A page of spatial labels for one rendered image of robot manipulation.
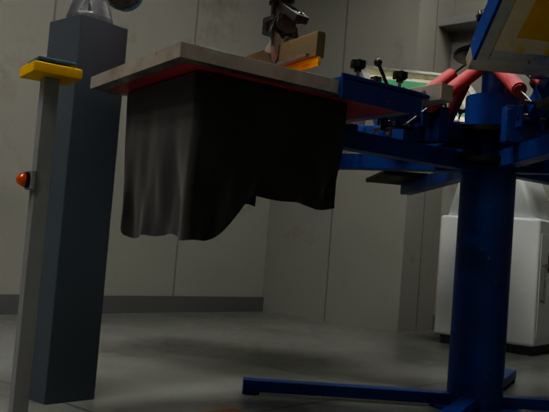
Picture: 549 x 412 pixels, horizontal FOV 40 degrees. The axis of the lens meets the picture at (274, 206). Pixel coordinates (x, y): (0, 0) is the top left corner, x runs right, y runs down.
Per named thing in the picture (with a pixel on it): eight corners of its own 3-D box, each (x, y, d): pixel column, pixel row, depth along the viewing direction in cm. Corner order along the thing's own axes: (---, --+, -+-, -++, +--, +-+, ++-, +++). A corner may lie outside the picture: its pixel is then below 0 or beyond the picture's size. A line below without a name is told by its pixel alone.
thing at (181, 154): (183, 242, 186) (198, 69, 189) (112, 236, 223) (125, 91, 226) (194, 243, 188) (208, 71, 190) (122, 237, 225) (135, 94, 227)
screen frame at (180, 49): (180, 56, 178) (180, 40, 178) (89, 89, 226) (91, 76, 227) (419, 112, 222) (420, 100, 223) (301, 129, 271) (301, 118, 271)
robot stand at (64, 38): (13, 393, 240) (49, 21, 247) (62, 389, 254) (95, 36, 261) (44, 405, 228) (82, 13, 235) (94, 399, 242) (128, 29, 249)
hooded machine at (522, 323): (568, 352, 498) (578, 164, 505) (533, 357, 455) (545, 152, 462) (467, 338, 545) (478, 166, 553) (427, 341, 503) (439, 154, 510)
